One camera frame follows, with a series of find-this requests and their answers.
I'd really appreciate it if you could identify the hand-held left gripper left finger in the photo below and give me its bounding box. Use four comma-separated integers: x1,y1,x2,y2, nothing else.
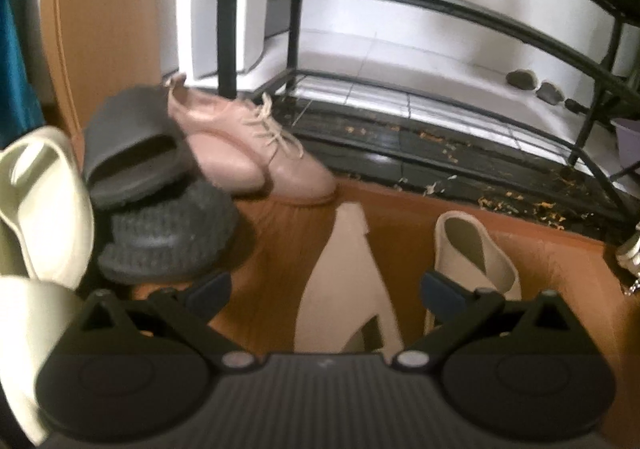
65,270,256,373

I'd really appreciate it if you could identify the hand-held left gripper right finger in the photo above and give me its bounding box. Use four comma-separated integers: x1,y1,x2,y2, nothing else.
390,270,583,373

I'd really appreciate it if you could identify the beige heeled mule shoe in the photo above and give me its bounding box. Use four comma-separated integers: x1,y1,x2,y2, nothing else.
292,203,406,355
422,210,523,330

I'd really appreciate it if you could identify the dark grey slide slipper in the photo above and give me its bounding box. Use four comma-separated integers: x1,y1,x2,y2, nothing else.
96,179,241,286
80,85,193,208

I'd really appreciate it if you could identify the pink lace-up leather shoe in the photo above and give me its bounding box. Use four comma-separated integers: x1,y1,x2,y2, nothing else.
165,74,338,206

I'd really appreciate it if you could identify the purple basin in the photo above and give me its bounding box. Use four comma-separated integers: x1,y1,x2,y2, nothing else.
612,116,640,170

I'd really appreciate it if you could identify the black metal shoe rack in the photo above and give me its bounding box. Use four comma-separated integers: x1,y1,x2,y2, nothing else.
217,0,640,230

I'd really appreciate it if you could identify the white floor appliance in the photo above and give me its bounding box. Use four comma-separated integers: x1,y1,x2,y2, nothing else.
176,0,271,80

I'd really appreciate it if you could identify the wooden door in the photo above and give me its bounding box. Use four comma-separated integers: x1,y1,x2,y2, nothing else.
40,0,166,150

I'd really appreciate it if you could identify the teal curtain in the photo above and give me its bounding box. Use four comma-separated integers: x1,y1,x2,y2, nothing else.
0,0,46,130

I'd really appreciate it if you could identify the beige shoe with metal chain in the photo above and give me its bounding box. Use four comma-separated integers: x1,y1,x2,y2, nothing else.
615,224,640,280

